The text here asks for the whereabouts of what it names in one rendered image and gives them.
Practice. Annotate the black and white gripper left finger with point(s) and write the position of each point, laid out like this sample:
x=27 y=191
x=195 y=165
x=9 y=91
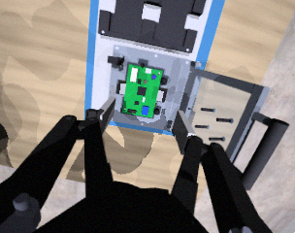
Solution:
x=24 y=193

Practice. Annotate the green circuit board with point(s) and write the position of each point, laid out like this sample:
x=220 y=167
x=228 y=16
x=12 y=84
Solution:
x=141 y=91

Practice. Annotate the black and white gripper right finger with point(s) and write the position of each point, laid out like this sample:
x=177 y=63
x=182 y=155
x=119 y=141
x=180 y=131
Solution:
x=232 y=207

